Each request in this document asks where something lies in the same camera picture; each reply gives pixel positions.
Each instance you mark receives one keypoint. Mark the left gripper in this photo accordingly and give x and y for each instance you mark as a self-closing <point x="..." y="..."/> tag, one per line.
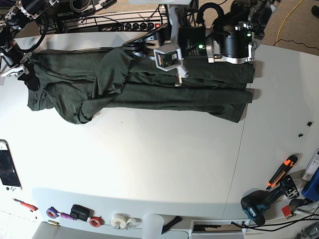
<point x="191" y="43"/>

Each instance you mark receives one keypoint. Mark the dark green t-shirt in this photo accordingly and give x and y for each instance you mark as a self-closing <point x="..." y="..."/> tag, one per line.
<point x="78" y="84"/>

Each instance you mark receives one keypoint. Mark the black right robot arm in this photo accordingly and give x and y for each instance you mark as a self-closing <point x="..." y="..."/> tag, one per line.
<point x="17" y="60"/>

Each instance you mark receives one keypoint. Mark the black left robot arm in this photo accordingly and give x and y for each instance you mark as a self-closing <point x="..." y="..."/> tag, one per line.
<point x="206" y="32"/>

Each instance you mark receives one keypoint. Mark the black power strip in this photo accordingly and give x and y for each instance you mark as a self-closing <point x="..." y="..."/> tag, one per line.
<point x="135" y="26"/>

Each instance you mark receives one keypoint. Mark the white handheld game console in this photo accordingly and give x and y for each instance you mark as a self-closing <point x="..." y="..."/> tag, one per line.
<point x="8" y="175"/>

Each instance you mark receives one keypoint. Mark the red screwdriver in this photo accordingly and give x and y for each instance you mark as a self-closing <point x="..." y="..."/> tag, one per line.
<point x="32" y="208"/>

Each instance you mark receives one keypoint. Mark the purple tape roll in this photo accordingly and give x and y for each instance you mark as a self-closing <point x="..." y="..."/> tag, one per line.
<point x="52" y="213"/>

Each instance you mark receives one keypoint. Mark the purple marker pen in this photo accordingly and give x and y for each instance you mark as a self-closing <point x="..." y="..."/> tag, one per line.
<point x="66" y="216"/>

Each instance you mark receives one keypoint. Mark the brass bullet-shaped piece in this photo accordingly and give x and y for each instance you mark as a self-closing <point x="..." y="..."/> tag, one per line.
<point x="53" y="222"/>

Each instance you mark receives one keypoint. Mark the red tape roll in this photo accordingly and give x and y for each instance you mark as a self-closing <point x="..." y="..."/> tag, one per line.
<point x="95" y="221"/>

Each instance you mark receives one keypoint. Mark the white tape roll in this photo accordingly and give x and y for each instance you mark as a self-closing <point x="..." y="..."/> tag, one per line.
<point x="119" y="220"/>

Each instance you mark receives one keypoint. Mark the translucent plastic cup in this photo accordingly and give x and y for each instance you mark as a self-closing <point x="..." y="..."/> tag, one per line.
<point x="152" y="225"/>

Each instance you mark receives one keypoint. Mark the orange black utility knife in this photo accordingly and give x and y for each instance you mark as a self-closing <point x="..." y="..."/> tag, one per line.
<point x="282" y="171"/>

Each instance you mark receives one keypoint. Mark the teal black power drill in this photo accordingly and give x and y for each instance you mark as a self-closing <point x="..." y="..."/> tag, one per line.
<point x="256" y="203"/>

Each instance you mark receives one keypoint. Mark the blue box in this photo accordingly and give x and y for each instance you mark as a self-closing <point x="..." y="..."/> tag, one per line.
<point x="311" y="189"/>

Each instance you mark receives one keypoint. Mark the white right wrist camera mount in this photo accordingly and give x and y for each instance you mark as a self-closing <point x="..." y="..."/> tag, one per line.
<point x="20" y="71"/>

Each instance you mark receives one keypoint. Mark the black action camera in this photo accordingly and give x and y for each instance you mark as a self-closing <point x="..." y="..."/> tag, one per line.
<point x="79" y="213"/>

